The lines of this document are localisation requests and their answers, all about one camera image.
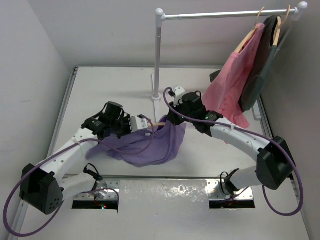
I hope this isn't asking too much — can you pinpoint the black t shirt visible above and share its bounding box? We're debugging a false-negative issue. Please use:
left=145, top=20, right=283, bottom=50
left=210, top=15, right=279, bottom=113

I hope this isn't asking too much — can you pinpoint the purple cable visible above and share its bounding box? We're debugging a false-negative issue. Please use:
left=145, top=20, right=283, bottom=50
left=162, top=86, right=304, bottom=216
left=4, top=113, right=155, bottom=237

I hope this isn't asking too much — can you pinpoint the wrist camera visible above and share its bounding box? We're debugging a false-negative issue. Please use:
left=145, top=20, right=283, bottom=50
left=168, top=85, right=186, bottom=107
left=130, top=116, right=148, bottom=133

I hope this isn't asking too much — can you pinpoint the wooden hanger under black shirt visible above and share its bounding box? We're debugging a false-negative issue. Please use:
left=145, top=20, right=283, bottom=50
left=272, top=5, right=291, bottom=47

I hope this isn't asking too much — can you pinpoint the purple t shirt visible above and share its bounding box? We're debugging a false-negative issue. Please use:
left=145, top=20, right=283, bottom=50
left=85, top=115, right=187, bottom=168

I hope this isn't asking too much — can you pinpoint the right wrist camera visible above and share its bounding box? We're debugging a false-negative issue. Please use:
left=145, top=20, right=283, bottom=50
left=168, top=85, right=186, bottom=107

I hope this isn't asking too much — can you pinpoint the wooden hanger under pink shirt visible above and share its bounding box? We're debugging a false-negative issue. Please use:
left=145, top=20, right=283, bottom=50
left=234, top=6, right=265, bottom=54

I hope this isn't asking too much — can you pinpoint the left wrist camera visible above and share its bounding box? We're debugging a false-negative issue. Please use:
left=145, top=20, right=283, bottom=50
left=130, top=116, right=148, bottom=133

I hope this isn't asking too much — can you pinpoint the white clothes rack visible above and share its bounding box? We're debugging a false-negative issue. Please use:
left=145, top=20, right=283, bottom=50
left=151, top=1, right=308, bottom=121

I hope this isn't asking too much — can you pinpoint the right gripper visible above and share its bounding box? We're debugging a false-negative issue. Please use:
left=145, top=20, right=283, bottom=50
left=167, top=98, right=196, bottom=126

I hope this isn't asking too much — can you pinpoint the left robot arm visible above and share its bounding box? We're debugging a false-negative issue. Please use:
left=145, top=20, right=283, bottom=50
left=19, top=101, right=132, bottom=215

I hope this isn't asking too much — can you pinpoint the pink t shirt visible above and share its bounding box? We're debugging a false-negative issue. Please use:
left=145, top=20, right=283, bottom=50
left=202, top=23, right=265, bottom=129

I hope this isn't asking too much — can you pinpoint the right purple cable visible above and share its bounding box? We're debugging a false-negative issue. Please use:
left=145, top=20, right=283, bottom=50
left=162, top=86, right=304, bottom=216

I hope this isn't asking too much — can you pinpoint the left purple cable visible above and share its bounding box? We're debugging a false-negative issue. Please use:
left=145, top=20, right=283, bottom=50
left=4, top=113, right=155, bottom=237

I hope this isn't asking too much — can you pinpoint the wooden hanger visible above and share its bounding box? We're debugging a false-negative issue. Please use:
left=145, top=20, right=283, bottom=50
left=272, top=5, right=291, bottom=47
left=234, top=6, right=265, bottom=54
left=147, top=122, right=166, bottom=128

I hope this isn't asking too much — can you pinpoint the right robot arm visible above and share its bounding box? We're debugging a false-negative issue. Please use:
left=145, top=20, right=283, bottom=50
left=164, top=87, right=295, bottom=195

